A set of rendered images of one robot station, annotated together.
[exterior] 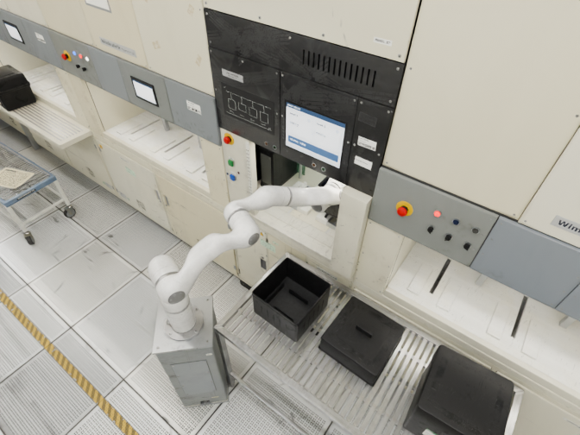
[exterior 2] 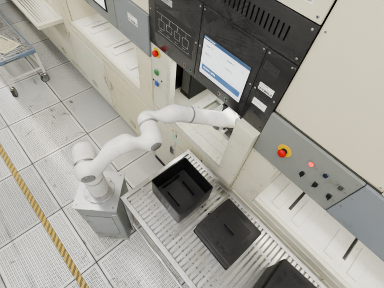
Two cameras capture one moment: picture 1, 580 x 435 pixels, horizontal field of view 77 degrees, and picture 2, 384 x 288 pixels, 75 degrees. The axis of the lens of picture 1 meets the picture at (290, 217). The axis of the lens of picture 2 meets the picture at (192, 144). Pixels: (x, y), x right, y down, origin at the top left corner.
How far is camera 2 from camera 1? 0.37 m
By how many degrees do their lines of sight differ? 11
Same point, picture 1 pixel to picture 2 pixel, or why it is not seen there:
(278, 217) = not seen: hidden behind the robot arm
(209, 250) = (119, 148)
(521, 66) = not seen: outside the picture
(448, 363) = (286, 276)
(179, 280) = (92, 167)
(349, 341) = (216, 234)
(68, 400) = (22, 215)
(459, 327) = (304, 242)
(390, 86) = (300, 44)
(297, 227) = (200, 132)
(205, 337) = (112, 204)
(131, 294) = not seen: hidden behind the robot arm
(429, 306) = (285, 220)
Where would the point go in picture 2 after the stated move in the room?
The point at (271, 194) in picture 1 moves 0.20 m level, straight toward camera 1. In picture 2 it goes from (176, 113) to (168, 147)
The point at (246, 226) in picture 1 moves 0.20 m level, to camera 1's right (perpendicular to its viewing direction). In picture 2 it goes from (151, 135) to (190, 144)
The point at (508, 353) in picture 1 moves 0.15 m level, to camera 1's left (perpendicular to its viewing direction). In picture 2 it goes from (336, 271) to (310, 264)
